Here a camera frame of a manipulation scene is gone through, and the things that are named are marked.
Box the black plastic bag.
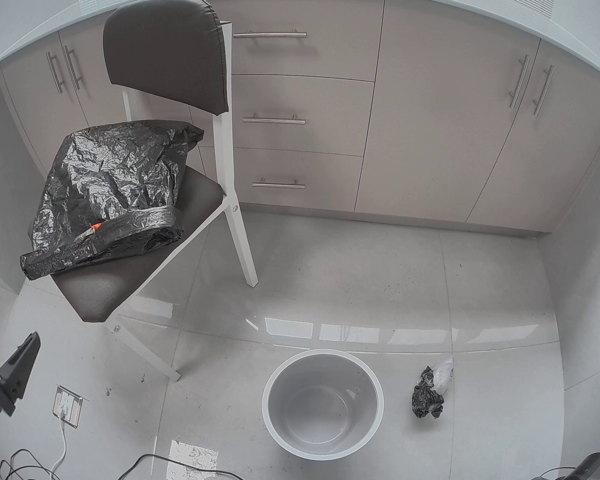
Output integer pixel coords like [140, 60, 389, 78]
[20, 119, 205, 281]

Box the clear printed wrapper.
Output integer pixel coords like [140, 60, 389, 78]
[426, 357, 455, 395]

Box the white trash bin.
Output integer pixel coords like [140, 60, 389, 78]
[261, 349, 385, 460]

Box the crumpled black plastic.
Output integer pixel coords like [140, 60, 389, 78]
[412, 366, 445, 419]

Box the beige cabinet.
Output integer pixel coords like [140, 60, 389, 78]
[0, 0, 600, 239]

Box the white cable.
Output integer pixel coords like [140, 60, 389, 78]
[50, 402, 69, 480]

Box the black cable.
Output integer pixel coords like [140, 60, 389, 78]
[0, 447, 48, 480]
[116, 453, 243, 480]

